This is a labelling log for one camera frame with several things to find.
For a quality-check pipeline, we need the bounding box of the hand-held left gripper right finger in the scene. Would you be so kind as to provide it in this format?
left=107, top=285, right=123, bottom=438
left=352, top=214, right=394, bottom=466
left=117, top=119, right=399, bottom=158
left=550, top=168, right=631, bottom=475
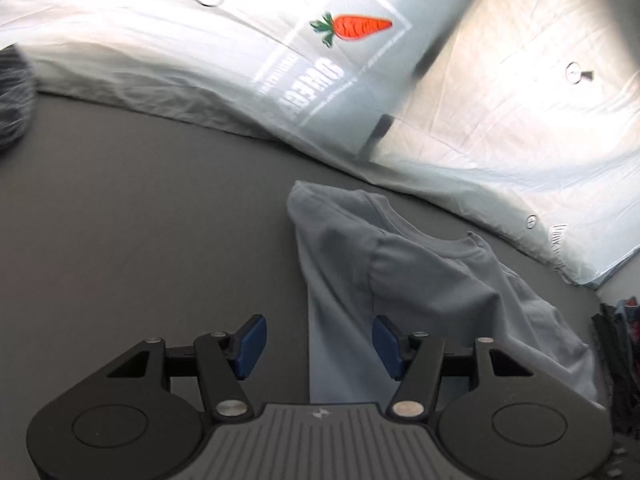
left=372, top=314, right=538, bottom=418

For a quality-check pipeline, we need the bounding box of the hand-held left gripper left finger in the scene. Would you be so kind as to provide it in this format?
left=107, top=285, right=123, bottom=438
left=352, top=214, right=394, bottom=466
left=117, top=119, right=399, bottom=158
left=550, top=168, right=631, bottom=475
left=105, top=314, right=268, bottom=422

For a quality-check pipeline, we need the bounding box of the light blue t-shirt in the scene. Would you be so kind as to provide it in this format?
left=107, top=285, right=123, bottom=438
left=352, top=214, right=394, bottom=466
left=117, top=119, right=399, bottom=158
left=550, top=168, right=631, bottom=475
left=286, top=180, right=599, bottom=406

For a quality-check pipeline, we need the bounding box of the pile of dark clothes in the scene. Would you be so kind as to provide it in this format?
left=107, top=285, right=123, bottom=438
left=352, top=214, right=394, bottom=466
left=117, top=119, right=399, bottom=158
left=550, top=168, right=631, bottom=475
left=591, top=296, right=640, bottom=437

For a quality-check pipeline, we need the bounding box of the carrot print white sheet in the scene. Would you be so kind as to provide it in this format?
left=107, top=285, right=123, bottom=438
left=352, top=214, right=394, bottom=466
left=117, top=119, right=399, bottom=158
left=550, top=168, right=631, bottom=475
left=0, top=0, right=640, bottom=289

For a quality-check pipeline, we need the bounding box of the dark checked cloth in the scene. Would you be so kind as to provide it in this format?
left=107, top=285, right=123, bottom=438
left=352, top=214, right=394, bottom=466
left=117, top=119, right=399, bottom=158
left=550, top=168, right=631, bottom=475
left=0, top=45, right=37, bottom=157

